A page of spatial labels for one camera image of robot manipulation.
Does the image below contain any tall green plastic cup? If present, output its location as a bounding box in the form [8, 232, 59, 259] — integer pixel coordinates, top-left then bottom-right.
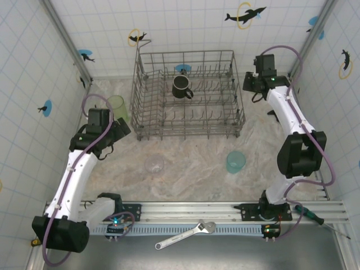
[106, 94, 131, 123]

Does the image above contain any clear plastic cup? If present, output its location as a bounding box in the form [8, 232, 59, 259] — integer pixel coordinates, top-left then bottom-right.
[145, 154, 165, 174]

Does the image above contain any grey wire dish rack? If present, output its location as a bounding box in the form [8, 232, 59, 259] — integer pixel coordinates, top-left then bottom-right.
[129, 39, 246, 142]

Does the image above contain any black mug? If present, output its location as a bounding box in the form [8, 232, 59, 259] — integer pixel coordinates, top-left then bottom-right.
[172, 75, 194, 100]

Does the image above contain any teal plastic cup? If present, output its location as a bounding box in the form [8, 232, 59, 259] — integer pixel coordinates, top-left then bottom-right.
[226, 151, 247, 175]

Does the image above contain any blue oval fish sticker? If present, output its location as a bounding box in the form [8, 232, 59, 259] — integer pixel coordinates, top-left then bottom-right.
[37, 100, 53, 118]
[174, 64, 191, 76]
[77, 49, 96, 63]

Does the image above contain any silver adjustable wrench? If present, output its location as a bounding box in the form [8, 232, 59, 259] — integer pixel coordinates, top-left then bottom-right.
[155, 220, 217, 250]

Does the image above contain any thin black left wrist cable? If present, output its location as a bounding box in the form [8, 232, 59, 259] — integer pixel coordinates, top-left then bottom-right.
[97, 145, 114, 160]

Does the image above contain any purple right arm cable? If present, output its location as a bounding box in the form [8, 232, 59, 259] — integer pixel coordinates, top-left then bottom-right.
[260, 44, 338, 240]

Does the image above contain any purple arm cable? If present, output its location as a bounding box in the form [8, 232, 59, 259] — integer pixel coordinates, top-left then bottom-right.
[260, 44, 338, 240]
[42, 93, 136, 267]

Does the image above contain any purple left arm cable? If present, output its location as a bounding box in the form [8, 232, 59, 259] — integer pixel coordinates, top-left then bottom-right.
[42, 93, 136, 267]

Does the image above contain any aluminium frame base bar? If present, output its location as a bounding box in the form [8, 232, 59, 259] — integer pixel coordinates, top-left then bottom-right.
[91, 72, 245, 82]

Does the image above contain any large dolphin ring sticker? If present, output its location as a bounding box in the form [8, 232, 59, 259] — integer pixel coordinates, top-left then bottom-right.
[224, 2, 267, 30]

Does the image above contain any aluminium corner post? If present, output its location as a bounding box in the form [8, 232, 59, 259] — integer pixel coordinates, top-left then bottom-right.
[289, 0, 338, 78]
[41, 0, 93, 85]

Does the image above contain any yellow ring fish sticker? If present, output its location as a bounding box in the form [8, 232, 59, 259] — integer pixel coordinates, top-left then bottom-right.
[75, 70, 87, 90]

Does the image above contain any blue patch wall sticker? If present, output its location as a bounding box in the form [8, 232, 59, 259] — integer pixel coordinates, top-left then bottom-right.
[305, 15, 325, 41]

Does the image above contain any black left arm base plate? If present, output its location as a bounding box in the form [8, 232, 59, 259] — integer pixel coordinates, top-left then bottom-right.
[112, 202, 142, 222]

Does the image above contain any dolphin yellow ring sticker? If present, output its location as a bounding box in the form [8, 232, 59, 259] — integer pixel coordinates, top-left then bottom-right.
[338, 49, 354, 80]

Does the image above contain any small dolphin ring sticker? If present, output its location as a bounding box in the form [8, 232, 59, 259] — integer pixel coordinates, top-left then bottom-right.
[128, 28, 148, 47]

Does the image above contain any aluminium mounting rail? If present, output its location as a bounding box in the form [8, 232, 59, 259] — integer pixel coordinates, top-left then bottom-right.
[42, 200, 349, 225]

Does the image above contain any slotted grey cable duct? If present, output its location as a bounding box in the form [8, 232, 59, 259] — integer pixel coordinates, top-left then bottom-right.
[89, 224, 282, 236]

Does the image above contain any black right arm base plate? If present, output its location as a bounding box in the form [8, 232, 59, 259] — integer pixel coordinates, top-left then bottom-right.
[233, 202, 293, 222]

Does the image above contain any green handled screwdriver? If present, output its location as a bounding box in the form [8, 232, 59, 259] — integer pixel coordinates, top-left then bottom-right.
[294, 204, 352, 240]

